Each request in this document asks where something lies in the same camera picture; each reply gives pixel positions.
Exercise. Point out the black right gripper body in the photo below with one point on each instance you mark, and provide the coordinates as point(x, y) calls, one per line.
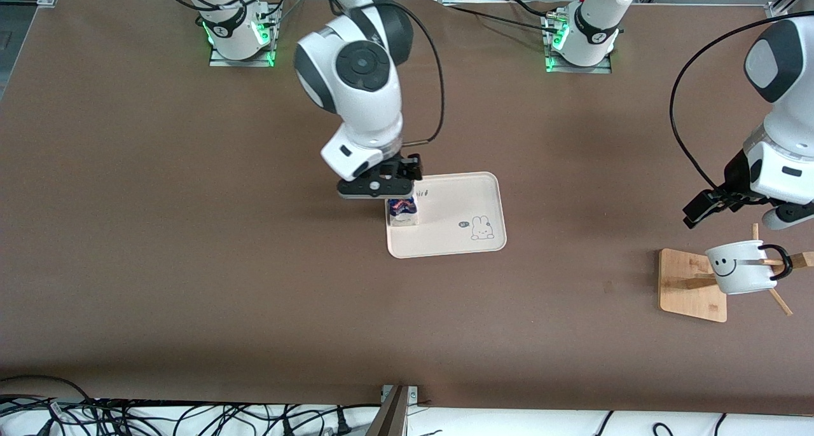
point(404, 166)

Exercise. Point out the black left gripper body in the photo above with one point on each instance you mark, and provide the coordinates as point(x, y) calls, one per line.
point(736, 173)

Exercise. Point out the blue white milk carton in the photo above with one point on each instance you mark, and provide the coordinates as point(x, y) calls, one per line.
point(404, 215)

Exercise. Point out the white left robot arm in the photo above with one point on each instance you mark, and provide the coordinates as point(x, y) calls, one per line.
point(779, 163)

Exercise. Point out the cream tray with cartoon print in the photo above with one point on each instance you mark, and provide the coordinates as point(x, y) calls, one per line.
point(458, 207)

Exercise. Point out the wooden mug tree stand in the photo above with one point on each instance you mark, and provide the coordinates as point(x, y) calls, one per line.
point(690, 296)

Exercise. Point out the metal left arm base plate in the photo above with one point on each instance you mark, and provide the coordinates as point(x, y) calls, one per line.
point(601, 69)

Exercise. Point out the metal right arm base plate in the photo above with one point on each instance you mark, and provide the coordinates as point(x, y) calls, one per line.
point(215, 61)

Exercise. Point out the metal post bracket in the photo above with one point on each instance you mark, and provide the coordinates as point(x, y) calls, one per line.
point(413, 395)

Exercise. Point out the aluminium profile post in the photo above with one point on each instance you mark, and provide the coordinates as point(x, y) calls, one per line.
point(391, 417)

